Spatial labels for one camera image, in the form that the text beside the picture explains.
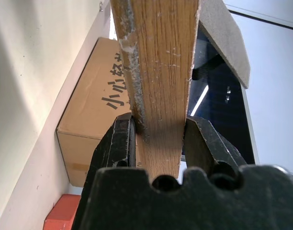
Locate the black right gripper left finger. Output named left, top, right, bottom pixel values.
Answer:
left=72, top=112, right=138, bottom=230

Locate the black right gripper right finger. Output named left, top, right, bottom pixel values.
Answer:
left=183, top=115, right=248, bottom=173

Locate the wooden picture frame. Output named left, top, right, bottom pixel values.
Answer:
left=109, top=0, right=251, bottom=180

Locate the dark glass window panel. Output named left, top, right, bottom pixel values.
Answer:
left=181, top=21, right=260, bottom=165

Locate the brown cardboard box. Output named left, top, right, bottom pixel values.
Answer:
left=56, top=36, right=147, bottom=187

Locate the orange box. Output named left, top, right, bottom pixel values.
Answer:
left=43, top=194, right=81, bottom=230

